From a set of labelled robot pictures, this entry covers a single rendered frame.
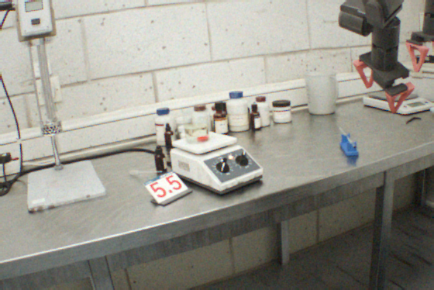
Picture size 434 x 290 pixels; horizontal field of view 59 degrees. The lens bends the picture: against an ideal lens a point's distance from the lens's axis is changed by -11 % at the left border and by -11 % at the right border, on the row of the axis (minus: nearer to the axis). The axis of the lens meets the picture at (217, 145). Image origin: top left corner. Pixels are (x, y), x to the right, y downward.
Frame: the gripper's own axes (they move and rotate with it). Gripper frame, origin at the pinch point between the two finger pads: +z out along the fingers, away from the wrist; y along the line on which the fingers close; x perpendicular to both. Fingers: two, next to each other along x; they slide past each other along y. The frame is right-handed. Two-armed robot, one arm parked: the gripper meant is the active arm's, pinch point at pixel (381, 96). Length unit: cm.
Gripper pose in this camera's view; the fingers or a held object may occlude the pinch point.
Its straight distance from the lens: 95.3
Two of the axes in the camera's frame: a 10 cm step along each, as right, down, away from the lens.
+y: 3.4, 6.3, -7.0
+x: 9.2, -3.7, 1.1
